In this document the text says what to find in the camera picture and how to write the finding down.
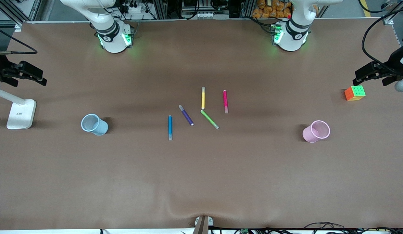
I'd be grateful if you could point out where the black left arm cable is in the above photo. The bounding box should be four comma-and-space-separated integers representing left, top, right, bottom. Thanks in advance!
361, 6, 403, 77

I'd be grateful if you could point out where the light blue mesh cup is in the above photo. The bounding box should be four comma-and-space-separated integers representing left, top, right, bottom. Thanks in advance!
81, 114, 108, 136

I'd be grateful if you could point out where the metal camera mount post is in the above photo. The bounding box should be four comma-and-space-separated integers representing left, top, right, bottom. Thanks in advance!
193, 215, 214, 234

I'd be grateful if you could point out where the pink mesh cup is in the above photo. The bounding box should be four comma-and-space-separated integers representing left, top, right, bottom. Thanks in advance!
302, 120, 331, 143

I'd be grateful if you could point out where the colourful puzzle cube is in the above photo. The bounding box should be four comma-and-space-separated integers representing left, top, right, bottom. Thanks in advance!
344, 85, 366, 101

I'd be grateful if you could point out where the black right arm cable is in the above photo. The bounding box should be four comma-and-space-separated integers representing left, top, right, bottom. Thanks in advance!
0, 25, 38, 55

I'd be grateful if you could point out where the white power strip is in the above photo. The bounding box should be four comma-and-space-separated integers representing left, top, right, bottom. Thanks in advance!
122, 3, 144, 14

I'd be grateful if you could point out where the green marker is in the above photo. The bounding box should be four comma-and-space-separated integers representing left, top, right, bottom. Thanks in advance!
200, 110, 220, 130

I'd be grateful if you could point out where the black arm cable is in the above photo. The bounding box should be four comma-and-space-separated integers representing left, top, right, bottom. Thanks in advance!
361, 6, 403, 77
0, 25, 38, 55

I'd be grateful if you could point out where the purple marker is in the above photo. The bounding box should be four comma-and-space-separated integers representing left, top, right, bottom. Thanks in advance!
178, 105, 195, 126

